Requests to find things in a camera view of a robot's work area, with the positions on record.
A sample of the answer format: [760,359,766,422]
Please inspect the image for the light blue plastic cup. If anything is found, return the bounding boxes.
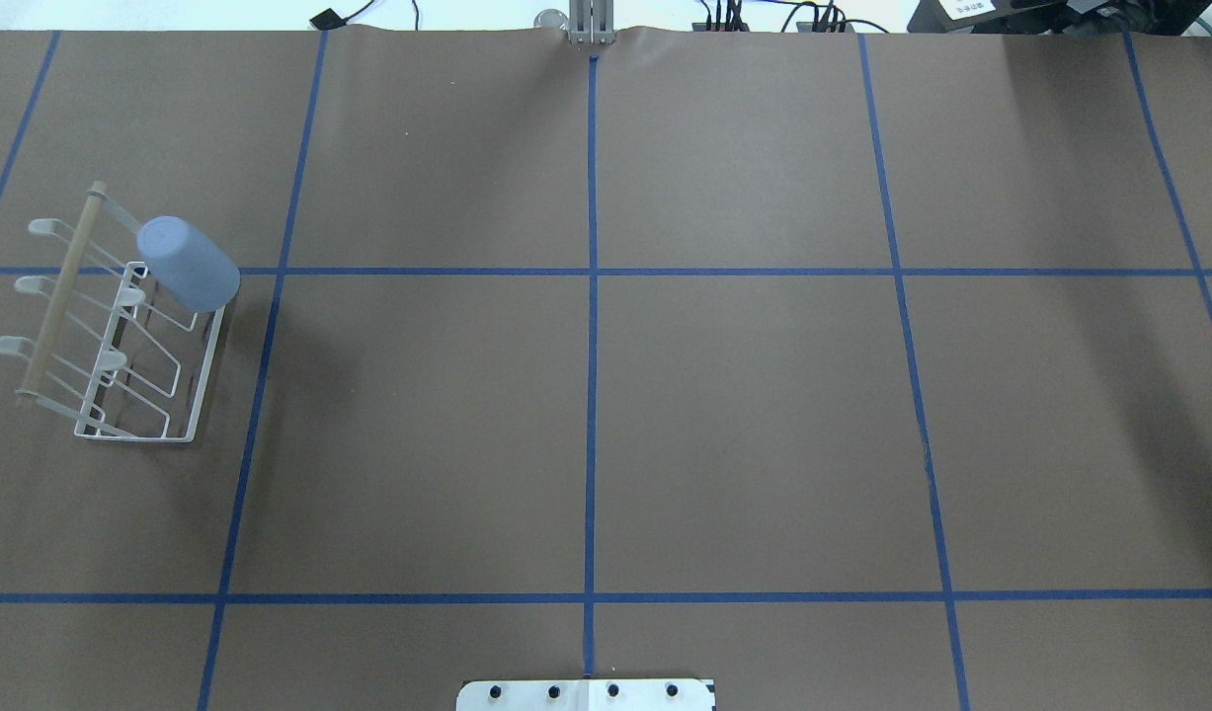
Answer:
[136,216,240,313]

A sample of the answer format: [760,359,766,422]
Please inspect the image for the small black sensor puck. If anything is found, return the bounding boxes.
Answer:
[309,8,348,31]

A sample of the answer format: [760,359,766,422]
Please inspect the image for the aluminium frame post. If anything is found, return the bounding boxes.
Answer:
[566,0,617,45]

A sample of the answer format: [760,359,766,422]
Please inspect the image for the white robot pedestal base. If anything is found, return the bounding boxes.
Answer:
[455,676,718,710]

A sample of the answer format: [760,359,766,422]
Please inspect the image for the white wire cup holder rack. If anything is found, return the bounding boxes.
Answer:
[0,180,225,445]

